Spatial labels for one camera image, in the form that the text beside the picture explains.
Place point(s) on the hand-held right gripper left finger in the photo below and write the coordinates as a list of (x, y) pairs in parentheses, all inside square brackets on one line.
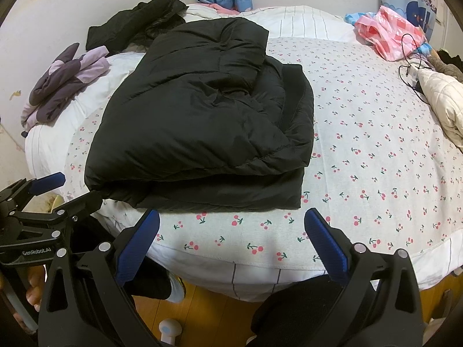
[(139, 245)]

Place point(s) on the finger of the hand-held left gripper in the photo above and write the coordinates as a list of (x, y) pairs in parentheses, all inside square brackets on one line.
[(79, 204), (47, 183)]

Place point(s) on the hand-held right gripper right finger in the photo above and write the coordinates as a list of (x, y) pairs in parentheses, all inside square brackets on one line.
[(327, 245)]

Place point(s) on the black puffer jacket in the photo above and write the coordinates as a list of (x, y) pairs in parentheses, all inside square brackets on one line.
[(188, 123)]

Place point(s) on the person's left hand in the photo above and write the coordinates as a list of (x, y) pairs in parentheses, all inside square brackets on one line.
[(35, 285)]

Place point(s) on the pale yellow object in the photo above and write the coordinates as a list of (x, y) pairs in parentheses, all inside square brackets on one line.
[(55, 202)]

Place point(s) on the person's left leg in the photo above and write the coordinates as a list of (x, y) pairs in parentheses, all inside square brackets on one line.
[(148, 278)]

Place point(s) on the person's leg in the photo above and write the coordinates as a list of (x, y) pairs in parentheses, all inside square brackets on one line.
[(148, 278), (289, 314)]

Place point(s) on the white and yellow slipper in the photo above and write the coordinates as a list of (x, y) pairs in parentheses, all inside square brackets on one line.
[(177, 289)]

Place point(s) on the person's right leg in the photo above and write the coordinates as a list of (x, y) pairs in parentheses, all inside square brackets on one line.
[(289, 314)]

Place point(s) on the white round floor device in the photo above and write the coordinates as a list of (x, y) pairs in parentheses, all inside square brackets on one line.
[(170, 329)]

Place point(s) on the bed with cherry print sheet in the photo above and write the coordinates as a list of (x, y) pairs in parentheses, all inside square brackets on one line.
[(361, 151)]

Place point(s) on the purple patchwork cloth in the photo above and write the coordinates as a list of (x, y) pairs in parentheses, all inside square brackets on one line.
[(61, 79)]

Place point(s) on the black shiny hooded jacket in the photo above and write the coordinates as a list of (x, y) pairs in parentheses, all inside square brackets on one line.
[(137, 21)]

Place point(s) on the beige quilted garment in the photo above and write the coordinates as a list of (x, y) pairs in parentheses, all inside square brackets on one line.
[(445, 101)]

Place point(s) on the brown garment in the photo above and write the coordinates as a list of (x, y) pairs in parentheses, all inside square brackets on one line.
[(443, 67)]

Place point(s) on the pink checked cloth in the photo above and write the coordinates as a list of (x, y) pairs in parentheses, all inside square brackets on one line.
[(383, 32)]

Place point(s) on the white striped duvet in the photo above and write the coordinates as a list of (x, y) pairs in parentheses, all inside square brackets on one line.
[(307, 21)]

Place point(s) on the dark garment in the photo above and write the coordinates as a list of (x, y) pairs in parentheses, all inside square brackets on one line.
[(452, 58)]

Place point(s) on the light blue patterned cloth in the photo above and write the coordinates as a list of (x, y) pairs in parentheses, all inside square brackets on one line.
[(352, 18)]

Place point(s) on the plain pink cloth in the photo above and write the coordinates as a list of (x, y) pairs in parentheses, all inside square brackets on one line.
[(224, 8)]

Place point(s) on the pink and blue cartoon curtain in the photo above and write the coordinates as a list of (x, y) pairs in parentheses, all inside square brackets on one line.
[(416, 11)]

